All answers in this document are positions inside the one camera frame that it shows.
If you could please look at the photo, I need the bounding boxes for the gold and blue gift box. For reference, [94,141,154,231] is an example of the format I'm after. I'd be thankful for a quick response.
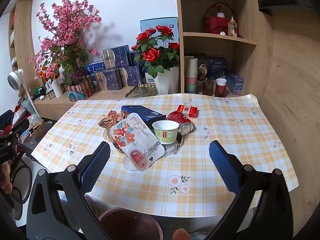
[93,68,123,91]
[102,45,131,70]
[117,65,143,87]

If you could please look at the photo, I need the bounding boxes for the red foil wrapper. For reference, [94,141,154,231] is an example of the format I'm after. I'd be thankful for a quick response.
[166,111,195,136]

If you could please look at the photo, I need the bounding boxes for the orange artificial flowers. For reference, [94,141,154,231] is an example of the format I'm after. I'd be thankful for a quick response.
[37,64,60,81]

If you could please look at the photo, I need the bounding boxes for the teal round tin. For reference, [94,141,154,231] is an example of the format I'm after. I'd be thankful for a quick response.
[66,90,87,103]

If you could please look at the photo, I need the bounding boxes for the white standing fan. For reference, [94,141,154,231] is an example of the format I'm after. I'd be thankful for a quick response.
[7,68,42,121]

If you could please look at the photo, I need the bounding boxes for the gold leaf tray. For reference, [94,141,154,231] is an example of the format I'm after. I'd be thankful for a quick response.
[124,84,158,99]

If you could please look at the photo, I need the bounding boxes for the teal bucket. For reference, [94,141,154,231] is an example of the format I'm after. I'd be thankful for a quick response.
[22,99,38,117]

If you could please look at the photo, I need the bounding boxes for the stack of pastel cups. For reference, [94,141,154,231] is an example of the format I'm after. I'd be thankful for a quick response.
[184,57,199,93]

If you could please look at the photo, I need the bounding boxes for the small purple box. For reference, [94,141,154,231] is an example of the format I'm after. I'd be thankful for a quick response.
[226,73,245,96]

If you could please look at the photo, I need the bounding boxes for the red cigarette box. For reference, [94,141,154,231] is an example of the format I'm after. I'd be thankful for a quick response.
[176,104,199,119]

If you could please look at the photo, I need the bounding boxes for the person's left hand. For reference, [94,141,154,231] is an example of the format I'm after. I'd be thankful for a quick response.
[0,164,12,194]

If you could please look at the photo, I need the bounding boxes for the white vase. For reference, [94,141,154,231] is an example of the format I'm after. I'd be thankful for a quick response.
[51,78,64,98]

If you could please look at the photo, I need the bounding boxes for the large blue white box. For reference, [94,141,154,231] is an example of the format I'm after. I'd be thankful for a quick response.
[139,17,179,55]

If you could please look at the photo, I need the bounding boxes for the wooden shelf unit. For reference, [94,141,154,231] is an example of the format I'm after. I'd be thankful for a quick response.
[174,0,265,98]

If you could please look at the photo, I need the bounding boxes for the person's right leg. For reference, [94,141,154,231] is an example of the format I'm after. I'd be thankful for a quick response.
[172,229,209,240]

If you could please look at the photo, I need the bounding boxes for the red rose plant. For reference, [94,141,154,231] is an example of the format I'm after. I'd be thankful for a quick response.
[131,25,181,79]

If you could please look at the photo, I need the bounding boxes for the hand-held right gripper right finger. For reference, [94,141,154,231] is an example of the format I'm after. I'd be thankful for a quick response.
[205,140,293,240]

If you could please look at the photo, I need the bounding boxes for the red gift basket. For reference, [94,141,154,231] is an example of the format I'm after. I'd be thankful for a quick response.
[202,2,240,36]

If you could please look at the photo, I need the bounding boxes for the brown round bin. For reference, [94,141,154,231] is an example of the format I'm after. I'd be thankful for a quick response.
[98,207,164,240]

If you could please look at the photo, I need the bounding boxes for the green paper cup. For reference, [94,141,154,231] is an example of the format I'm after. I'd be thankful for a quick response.
[152,120,180,145]

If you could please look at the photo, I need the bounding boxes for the brown wrapper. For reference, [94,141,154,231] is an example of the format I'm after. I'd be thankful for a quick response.
[98,110,126,136]

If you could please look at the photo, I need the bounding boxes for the clear plastic wrapper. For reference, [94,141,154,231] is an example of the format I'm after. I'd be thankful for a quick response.
[164,136,185,156]

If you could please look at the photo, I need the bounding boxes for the flat blue carton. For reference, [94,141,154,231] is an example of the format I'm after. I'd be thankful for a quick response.
[86,61,105,77]

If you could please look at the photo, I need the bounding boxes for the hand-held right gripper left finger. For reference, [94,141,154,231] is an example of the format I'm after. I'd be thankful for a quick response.
[26,141,118,240]

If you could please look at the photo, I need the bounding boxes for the red cup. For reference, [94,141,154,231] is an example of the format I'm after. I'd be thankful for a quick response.
[214,78,228,98]

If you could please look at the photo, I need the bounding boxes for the striped flower basket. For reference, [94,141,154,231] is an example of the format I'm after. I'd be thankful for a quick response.
[64,76,93,98]

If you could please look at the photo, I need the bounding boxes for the row of small bottles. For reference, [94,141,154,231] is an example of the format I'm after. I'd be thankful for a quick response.
[39,87,57,101]

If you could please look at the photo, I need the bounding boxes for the red patterned cloth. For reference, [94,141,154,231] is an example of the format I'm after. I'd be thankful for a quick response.
[0,104,32,136]

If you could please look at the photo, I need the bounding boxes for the pink blossom artificial plant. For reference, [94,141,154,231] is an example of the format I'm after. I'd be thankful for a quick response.
[28,0,102,85]

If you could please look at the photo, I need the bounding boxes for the illustrated blue box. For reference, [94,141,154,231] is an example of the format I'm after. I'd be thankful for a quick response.
[196,53,228,86]

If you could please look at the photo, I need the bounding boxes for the plain dark blue box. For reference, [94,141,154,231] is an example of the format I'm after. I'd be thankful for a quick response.
[129,50,141,67]

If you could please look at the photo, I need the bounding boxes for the white flower pot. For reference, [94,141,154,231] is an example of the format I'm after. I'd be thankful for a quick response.
[152,66,181,96]

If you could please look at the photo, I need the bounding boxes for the brown glass cup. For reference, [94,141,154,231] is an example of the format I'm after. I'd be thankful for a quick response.
[202,79,215,96]

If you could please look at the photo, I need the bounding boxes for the flower print plastic package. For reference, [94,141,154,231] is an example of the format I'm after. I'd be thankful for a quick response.
[109,112,166,172]

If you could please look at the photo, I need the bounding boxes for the clear perfume bottle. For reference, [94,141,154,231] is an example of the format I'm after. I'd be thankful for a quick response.
[227,16,238,37]

